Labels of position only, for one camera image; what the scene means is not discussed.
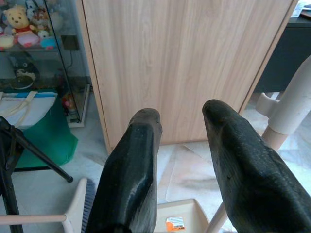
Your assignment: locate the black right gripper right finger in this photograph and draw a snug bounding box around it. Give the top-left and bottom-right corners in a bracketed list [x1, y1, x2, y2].
[202, 99, 311, 233]

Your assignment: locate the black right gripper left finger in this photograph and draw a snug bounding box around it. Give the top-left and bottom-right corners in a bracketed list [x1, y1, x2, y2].
[86, 108, 163, 233]

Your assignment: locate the beige broom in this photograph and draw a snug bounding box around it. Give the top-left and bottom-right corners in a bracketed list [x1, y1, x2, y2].
[0, 178, 95, 233]

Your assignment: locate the beige long-handled dustpan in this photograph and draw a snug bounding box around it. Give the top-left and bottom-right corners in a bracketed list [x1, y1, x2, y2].
[156, 55, 311, 233]

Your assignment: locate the green bag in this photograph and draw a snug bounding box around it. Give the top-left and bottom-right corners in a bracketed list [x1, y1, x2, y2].
[0, 89, 79, 169]

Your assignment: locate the white blue tote bag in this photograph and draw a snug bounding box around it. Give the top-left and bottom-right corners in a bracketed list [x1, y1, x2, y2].
[0, 91, 58, 131]

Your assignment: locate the light wooden cabinet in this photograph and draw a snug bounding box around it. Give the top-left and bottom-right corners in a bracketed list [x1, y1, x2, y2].
[76, 0, 300, 154]

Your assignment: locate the black folding chair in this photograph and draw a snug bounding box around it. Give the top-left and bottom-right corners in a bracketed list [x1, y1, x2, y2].
[0, 116, 74, 233]

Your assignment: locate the glass display cabinet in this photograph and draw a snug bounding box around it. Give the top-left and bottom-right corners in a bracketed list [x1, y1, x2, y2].
[0, 0, 92, 129]

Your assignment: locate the grey Totoro plush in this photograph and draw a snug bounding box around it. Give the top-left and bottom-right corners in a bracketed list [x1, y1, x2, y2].
[7, 51, 41, 90]

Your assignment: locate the blue round plush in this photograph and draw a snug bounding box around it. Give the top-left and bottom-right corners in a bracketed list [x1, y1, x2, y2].
[39, 35, 58, 51]

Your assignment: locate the pink round plush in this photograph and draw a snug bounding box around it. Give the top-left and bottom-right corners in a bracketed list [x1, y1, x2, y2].
[17, 33, 41, 47]

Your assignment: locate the orange tiger plush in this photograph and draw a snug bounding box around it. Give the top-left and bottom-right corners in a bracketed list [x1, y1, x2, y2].
[30, 8, 51, 33]

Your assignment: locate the yellow bear plush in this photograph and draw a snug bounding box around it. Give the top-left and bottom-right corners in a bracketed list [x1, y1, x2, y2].
[3, 5, 35, 35]

